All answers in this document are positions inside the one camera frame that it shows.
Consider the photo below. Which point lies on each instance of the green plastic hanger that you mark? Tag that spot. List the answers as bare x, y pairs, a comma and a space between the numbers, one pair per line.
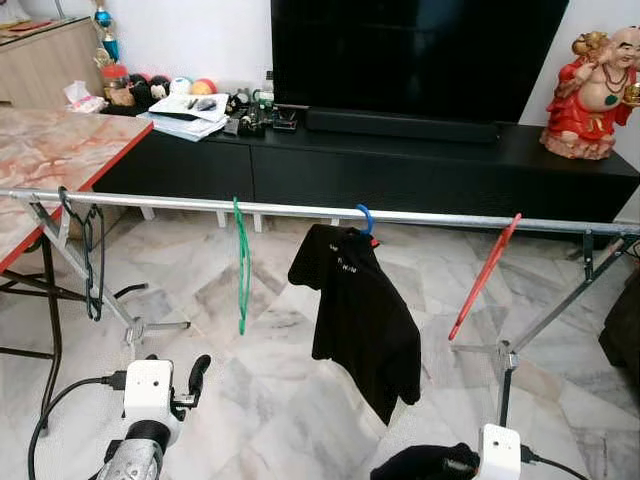
244, 270

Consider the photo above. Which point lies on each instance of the black hanger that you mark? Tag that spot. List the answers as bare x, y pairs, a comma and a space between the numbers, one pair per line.
99, 260

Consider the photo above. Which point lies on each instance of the red hanger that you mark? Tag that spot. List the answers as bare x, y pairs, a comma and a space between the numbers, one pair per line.
484, 280

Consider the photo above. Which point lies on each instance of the blue hanger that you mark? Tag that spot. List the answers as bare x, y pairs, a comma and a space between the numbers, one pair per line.
369, 220

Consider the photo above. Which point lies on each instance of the black shirt with white print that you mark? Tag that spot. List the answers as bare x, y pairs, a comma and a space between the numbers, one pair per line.
360, 320

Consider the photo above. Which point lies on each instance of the stack of white papers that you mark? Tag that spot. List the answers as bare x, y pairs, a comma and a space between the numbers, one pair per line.
185, 118

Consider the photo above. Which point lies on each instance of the black electronic gadgets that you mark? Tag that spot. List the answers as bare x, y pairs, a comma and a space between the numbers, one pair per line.
255, 118

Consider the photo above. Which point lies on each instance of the marble table with red edge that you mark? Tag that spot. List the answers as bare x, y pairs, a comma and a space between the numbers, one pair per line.
60, 150

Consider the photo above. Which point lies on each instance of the black glasses on papers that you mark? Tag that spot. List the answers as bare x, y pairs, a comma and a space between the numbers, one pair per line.
200, 104

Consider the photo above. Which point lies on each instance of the black TV console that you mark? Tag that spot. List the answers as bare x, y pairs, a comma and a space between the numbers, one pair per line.
400, 170

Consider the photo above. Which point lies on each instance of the orange ball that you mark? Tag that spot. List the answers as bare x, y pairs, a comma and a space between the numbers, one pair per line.
203, 87

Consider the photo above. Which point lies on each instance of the small clear bottle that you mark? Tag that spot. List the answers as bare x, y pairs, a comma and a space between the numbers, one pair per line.
267, 90

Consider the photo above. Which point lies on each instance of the pink tissue pack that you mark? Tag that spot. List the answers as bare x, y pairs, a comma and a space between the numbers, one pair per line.
85, 100

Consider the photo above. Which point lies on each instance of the jar with red lid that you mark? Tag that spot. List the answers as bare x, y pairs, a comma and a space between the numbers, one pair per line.
117, 85

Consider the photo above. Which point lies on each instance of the red laughing Buddha statue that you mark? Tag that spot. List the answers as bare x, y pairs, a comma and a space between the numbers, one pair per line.
590, 100

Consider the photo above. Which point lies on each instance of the light wooden cabinet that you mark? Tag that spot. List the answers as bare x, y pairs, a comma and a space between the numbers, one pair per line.
45, 65

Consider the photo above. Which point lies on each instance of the blue gold trophy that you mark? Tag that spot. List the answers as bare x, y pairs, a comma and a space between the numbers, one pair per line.
104, 18

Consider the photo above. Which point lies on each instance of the black flat screen TV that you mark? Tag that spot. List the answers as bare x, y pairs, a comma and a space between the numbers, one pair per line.
420, 55

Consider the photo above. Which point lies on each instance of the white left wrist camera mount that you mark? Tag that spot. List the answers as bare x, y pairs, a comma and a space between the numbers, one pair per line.
148, 388

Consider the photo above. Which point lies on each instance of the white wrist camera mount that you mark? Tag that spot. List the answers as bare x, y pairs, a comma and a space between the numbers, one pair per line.
500, 455
148, 388

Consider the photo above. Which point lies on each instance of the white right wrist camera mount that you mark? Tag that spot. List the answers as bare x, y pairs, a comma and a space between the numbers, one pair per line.
500, 455

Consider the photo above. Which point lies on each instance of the black folding table frame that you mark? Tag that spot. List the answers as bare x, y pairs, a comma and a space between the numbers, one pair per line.
50, 330

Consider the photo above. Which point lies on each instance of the silver clothes rack rail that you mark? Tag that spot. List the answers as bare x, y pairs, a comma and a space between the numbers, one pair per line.
300, 212

